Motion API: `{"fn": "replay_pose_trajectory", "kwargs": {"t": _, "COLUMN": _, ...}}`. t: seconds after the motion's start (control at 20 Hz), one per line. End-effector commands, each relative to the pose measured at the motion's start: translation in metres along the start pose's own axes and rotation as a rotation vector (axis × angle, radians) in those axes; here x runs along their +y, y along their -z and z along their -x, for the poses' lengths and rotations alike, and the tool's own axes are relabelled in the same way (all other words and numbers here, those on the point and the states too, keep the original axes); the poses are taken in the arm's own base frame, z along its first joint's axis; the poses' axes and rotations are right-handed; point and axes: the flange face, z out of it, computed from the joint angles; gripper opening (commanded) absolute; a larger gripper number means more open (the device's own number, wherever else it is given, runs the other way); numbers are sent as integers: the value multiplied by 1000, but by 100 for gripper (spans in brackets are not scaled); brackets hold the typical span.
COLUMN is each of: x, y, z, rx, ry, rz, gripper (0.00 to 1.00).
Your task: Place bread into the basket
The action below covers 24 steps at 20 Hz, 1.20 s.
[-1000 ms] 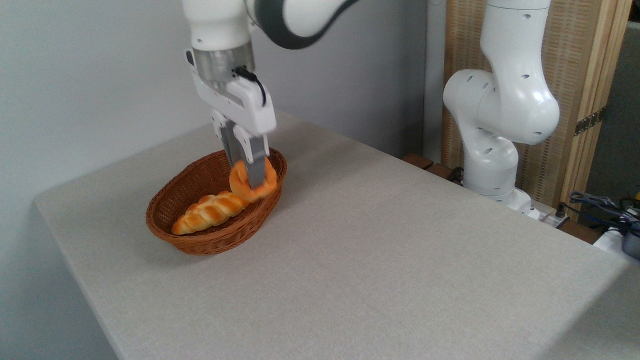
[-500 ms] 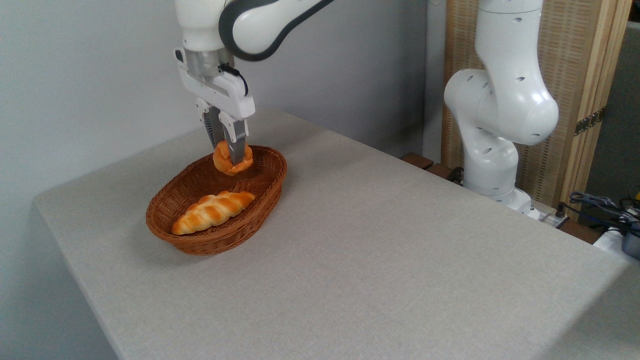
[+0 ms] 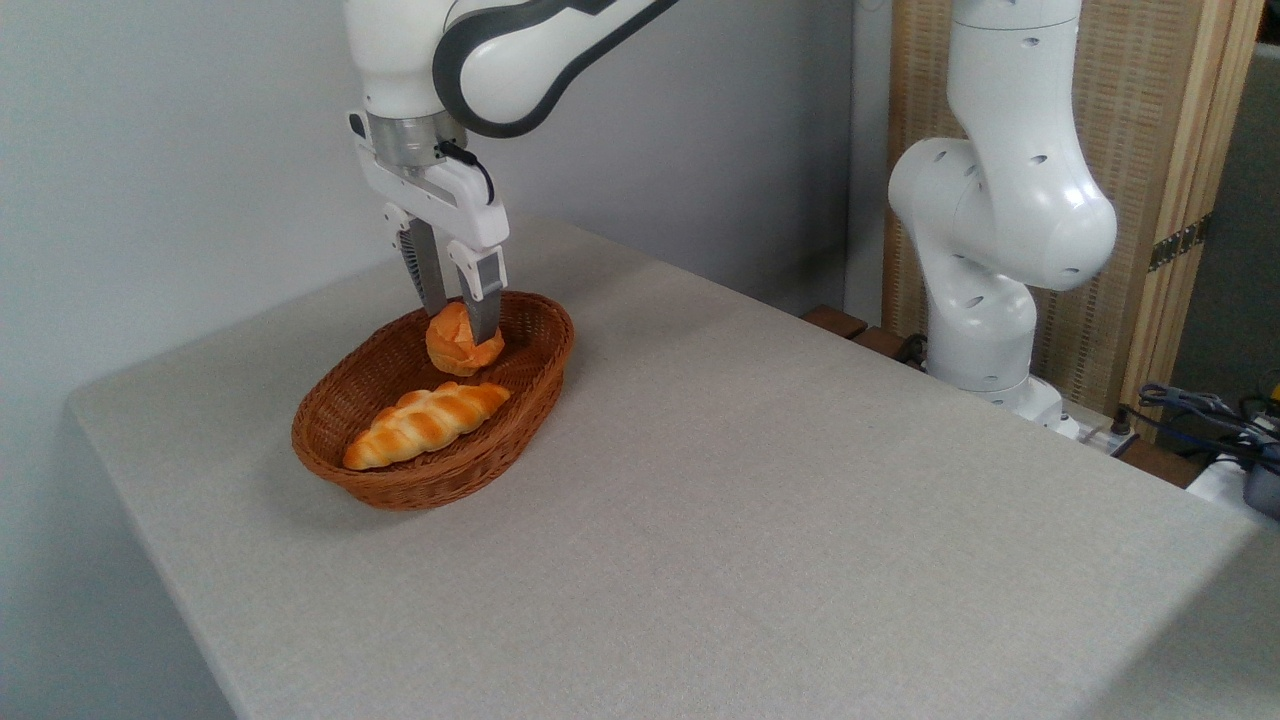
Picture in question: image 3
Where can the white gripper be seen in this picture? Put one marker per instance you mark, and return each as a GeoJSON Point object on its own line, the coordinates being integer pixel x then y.
{"type": "Point", "coordinates": [455, 205]}

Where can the round orange bread bun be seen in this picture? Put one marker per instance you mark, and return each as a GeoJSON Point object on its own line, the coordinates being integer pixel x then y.
{"type": "Point", "coordinates": [455, 345]}

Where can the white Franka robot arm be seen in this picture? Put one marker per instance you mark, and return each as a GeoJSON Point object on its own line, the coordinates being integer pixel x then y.
{"type": "Point", "coordinates": [1010, 200]}

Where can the brown wicker basket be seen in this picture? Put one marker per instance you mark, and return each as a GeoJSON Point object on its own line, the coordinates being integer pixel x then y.
{"type": "Point", "coordinates": [390, 365]}

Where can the braided bread loaf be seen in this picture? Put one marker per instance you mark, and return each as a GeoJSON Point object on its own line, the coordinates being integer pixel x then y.
{"type": "Point", "coordinates": [425, 425]}

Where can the brown wooden block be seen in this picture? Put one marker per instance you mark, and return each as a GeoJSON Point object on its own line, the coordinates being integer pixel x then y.
{"type": "Point", "coordinates": [880, 342]}

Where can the metal screen hinge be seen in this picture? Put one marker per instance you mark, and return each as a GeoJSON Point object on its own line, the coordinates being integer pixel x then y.
{"type": "Point", "coordinates": [1180, 242]}

